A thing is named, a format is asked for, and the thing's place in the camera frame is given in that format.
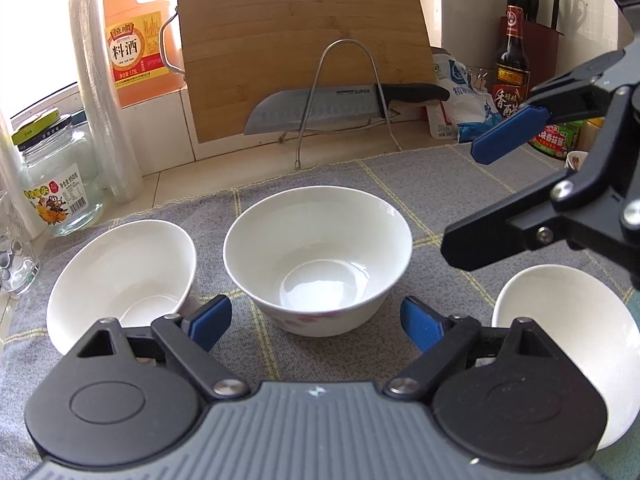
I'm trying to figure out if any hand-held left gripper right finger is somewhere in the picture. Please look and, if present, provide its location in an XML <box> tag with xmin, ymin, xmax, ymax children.
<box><xmin>382</xmin><ymin>296</ymin><xmax>568</xmax><ymax>403</ymax></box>

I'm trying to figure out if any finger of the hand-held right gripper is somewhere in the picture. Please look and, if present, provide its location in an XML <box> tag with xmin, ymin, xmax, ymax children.
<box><xmin>471</xmin><ymin>50</ymin><xmax>631</xmax><ymax>163</ymax></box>
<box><xmin>441</xmin><ymin>85</ymin><xmax>640</xmax><ymax>291</ymax></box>

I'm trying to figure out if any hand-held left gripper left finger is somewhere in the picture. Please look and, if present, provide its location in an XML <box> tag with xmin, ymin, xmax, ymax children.
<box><xmin>75</xmin><ymin>294</ymin><xmax>251</xmax><ymax>403</ymax></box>

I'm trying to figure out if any white pink-flower bowl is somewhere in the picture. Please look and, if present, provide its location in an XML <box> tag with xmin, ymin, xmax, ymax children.
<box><xmin>223</xmin><ymin>186</ymin><xmax>414</xmax><ymax>337</ymax></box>
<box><xmin>46</xmin><ymin>219</ymin><xmax>198</xmax><ymax>356</ymax></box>
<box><xmin>491</xmin><ymin>265</ymin><xmax>627</xmax><ymax>452</ymax></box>

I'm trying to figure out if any green-lid sauce jar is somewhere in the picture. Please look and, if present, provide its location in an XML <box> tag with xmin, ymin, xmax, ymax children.
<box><xmin>527</xmin><ymin>120</ymin><xmax>586</xmax><ymax>161</ymax></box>

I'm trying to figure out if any dark vinegar bottle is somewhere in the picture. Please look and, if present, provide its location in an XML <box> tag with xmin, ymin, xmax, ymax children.
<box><xmin>494</xmin><ymin>4</ymin><xmax>531</xmax><ymax>117</ymax></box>

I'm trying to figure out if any white and blue salt bag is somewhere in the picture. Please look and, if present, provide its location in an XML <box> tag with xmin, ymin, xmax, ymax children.
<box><xmin>427</xmin><ymin>52</ymin><xmax>501</xmax><ymax>142</ymax></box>

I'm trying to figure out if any dark red knife block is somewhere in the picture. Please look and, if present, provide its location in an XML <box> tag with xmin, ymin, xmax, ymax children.
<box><xmin>499</xmin><ymin>16</ymin><xmax>565</xmax><ymax>92</ymax></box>

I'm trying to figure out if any yellow-lid spice jar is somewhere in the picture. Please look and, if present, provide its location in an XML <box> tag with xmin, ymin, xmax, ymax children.
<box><xmin>582</xmin><ymin>117</ymin><xmax>606</xmax><ymax>153</ymax></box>

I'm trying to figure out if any grey plaid cloth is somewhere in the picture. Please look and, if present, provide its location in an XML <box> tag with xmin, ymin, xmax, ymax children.
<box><xmin>0</xmin><ymin>145</ymin><xmax>640</xmax><ymax>480</ymax></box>

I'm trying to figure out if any glass jar with label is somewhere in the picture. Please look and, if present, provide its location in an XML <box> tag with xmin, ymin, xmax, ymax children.
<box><xmin>12</xmin><ymin>114</ymin><xmax>105</xmax><ymax>237</ymax></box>

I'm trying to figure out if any dimpled glass mug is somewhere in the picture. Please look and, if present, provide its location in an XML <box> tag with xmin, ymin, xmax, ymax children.
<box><xmin>0</xmin><ymin>190</ymin><xmax>41</xmax><ymax>298</ymax></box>

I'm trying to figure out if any clear plastic bag roll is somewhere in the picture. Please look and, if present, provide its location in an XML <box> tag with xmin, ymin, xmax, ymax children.
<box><xmin>67</xmin><ymin>0</ymin><xmax>145</xmax><ymax>204</ymax></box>

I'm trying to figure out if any bamboo cutting board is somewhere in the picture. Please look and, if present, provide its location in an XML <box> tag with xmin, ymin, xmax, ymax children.
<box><xmin>160</xmin><ymin>0</ymin><xmax>442</xmax><ymax>145</ymax></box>

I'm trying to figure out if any orange cooking wine jug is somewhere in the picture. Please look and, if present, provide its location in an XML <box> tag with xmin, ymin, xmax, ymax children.
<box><xmin>102</xmin><ymin>0</ymin><xmax>187</xmax><ymax>109</ymax></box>

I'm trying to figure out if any metal wire rack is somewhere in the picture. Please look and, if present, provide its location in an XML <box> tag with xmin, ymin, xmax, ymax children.
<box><xmin>279</xmin><ymin>39</ymin><xmax>404</xmax><ymax>171</ymax></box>

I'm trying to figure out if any black-handled kitchen knife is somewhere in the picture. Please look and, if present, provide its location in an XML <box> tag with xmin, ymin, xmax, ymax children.
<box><xmin>244</xmin><ymin>83</ymin><xmax>451</xmax><ymax>136</ymax></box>

